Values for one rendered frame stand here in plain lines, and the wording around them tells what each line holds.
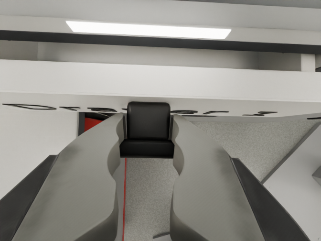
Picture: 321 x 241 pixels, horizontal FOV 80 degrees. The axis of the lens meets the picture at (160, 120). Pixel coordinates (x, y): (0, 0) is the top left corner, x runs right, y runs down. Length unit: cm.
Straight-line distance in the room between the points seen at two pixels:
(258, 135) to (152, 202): 68
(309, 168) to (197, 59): 115
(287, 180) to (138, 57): 113
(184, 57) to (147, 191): 93
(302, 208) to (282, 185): 16
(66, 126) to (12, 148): 8
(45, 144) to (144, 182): 81
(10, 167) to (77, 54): 19
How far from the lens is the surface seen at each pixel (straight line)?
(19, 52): 22
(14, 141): 33
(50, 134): 30
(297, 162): 128
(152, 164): 105
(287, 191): 127
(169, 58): 21
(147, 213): 112
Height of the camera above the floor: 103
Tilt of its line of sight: 86 degrees down
